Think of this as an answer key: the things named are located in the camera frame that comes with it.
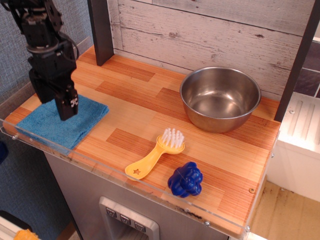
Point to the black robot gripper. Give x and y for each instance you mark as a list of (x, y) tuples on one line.
[(50, 76)]

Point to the blue rag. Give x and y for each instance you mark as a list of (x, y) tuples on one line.
[(45, 126)]

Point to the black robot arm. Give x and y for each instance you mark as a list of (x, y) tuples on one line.
[(39, 21)]

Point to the silver metal pot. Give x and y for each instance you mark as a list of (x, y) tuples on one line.
[(219, 99)]

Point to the grey toy kitchen cabinet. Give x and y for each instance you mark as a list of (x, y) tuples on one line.
[(82, 187)]

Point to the clear acrylic edge guard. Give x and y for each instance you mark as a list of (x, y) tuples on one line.
[(234, 230)]

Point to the silver dispenser panel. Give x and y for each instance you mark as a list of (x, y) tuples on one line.
[(122, 223)]

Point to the yellow scrub brush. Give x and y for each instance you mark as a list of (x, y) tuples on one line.
[(170, 142)]

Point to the orange object bottom left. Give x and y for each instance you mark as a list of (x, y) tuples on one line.
[(25, 234)]

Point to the blue plastic grape toy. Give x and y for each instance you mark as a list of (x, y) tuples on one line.
[(186, 180)]

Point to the white toy sink unit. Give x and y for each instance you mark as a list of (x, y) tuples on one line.
[(295, 160)]

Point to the dark right shelf post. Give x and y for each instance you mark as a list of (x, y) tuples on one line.
[(302, 52)]

